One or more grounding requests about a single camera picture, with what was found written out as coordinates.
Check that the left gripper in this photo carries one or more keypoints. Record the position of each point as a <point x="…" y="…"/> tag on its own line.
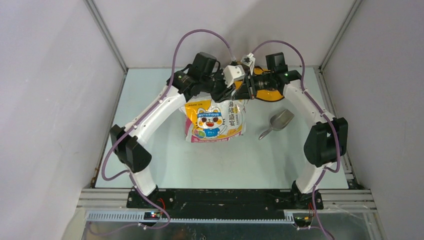
<point x="225" y="93"/>

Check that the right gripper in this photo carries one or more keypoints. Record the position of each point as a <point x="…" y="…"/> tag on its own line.
<point x="247" y="91"/>

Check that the yellow double pet bowl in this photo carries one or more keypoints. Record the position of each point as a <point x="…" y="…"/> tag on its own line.
<point x="265" y="92"/>

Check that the pet food bag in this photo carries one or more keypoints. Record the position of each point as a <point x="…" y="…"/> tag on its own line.
<point x="207" y="121"/>

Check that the metal food scoop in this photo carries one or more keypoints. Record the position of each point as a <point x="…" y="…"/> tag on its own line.
<point x="278" y="122"/>

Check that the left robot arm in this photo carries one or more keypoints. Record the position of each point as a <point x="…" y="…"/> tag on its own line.
<point x="128" y="142"/>

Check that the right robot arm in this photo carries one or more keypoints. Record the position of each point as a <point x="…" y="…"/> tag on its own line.
<point x="326" y="141"/>

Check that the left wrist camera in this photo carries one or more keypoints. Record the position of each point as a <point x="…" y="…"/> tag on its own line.
<point x="232" y="74"/>

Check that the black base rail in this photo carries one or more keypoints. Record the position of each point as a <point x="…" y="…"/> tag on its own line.
<point x="226" y="204"/>

